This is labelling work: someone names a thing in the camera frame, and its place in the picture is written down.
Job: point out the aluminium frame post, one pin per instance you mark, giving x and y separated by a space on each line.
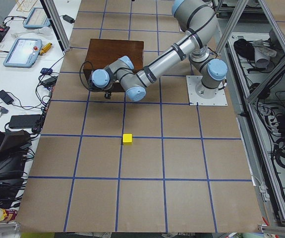
57 26

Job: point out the keys bunch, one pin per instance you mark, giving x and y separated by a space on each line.
3 111

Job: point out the yellow metal tool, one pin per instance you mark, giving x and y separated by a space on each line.
45 48

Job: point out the black power brick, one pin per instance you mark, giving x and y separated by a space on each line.
24 121

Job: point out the yellow lidded jar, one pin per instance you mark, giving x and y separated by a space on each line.
7 215

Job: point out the far blue teach pendant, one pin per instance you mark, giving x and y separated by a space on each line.
36 19

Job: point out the black smartphone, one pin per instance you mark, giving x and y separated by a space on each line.
6 98

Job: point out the dark wooden drawer box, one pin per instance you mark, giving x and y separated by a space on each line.
106 58

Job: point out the yellow wooden block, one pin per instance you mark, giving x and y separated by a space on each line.
127 138

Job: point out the blue teach pendant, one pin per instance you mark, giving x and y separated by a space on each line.
36 19
23 53

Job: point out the near blue teach pendant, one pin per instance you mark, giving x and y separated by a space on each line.
23 53

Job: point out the small black adapter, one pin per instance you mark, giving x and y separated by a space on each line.
68 19

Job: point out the blue usb hub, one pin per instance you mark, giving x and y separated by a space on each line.
46 71

